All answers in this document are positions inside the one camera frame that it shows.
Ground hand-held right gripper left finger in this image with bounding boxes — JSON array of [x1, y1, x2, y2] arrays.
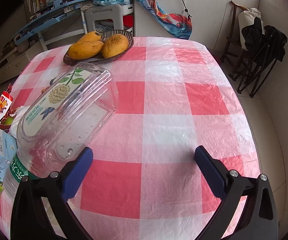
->
[[10, 147, 94, 240]]

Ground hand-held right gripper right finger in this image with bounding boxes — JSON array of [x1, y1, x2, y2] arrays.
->
[[194, 145, 279, 240]]

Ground clear plastic container flower label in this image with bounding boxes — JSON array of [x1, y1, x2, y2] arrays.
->
[[16, 62, 117, 160]]

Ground clear plastic bottle green label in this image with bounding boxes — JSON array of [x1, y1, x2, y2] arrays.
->
[[2, 147, 52, 205]]

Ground large crumpled white tissue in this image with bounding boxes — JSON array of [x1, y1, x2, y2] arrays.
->
[[9, 106, 31, 138]]

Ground red white checked tablecloth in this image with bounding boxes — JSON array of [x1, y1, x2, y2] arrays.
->
[[0, 36, 263, 240]]

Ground round fruit basket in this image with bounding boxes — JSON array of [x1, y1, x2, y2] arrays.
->
[[63, 29, 134, 67]]

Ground cream TV cabinet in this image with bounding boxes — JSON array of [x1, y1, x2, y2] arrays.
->
[[0, 44, 38, 85]]

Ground dark wooden chair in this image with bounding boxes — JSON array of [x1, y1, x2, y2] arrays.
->
[[220, 0, 249, 63]]

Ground speckled yellow mango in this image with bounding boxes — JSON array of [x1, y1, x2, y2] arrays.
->
[[102, 34, 129, 58]]

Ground beige vase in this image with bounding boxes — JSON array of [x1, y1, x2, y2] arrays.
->
[[15, 40, 30, 53]]

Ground black folding chair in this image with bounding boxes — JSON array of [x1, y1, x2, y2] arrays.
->
[[230, 17, 288, 98]]

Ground blue study desk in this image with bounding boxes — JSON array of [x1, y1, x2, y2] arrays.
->
[[14, 0, 97, 53]]

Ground white sack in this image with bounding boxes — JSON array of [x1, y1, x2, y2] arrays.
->
[[238, 7, 262, 50]]

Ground white plastic storage cart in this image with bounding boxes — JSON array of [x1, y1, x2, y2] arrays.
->
[[80, 4, 134, 37]]

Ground white cabinet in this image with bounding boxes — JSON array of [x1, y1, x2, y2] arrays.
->
[[134, 0, 262, 53]]

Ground colourful printed bag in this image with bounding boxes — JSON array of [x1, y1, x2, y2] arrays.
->
[[127, 0, 193, 40]]

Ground row of books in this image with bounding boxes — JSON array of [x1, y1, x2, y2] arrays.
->
[[25, 0, 47, 13]]

